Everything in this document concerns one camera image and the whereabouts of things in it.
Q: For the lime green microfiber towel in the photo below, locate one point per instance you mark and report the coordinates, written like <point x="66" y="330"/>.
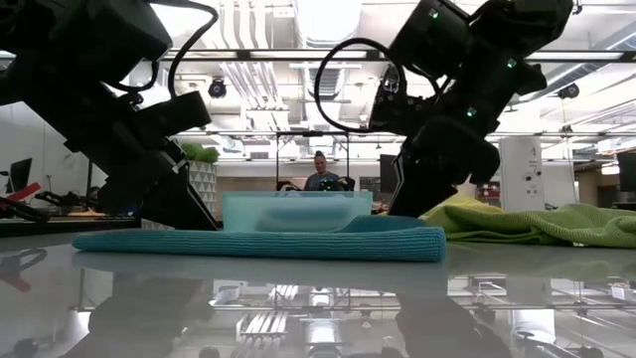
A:
<point x="546" y="226"/>

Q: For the black ceiling spotlight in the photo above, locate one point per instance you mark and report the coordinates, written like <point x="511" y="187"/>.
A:
<point x="569" y="90"/>
<point x="217" y="88"/>

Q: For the person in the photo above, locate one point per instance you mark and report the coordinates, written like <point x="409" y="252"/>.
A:
<point x="322" y="179"/>

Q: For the black office monitor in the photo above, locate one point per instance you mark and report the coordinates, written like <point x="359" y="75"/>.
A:
<point x="627" y="171"/>
<point x="21" y="173"/>
<point x="387" y="174"/>

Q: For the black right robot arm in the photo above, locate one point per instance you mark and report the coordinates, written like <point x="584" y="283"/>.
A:
<point x="497" y="45"/>

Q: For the green artificial succulent plant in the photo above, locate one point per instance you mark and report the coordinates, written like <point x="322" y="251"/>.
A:
<point x="201" y="151"/>

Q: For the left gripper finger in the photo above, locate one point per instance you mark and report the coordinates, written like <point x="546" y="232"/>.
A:
<point x="174" y="209"/>

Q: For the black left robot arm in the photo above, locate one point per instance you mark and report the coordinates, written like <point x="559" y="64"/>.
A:
<point x="74" y="45"/>

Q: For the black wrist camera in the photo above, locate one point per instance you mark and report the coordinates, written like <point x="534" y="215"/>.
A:
<point x="397" y="99"/>
<point x="176" y="115"/>

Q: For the silver ceiling air duct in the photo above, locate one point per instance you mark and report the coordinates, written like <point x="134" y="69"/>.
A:
<point x="325" y="20"/>

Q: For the teal microfiber towel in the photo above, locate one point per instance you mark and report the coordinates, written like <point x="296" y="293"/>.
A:
<point x="248" y="243"/>

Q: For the teal translucent plastic bin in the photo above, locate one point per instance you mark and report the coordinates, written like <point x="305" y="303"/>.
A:
<point x="238" y="211"/>

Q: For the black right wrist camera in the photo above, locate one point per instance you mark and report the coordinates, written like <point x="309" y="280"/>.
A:
<point x="397" y="99"/>

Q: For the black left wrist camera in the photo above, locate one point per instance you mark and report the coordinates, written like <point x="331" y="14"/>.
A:
<point x="176" y="115"/>

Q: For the yellow microfiber towel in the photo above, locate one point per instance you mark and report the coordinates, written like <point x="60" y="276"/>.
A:
<point x="477" y="204"/>

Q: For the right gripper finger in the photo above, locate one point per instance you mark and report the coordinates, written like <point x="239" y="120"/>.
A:
<point x="417" y="189"/>

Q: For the white triangle-patterned plant pot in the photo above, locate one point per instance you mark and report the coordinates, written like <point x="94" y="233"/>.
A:
<point x="204" y="184"/>

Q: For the white building pillar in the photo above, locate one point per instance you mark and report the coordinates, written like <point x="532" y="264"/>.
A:
<point x="521" y="174"/>

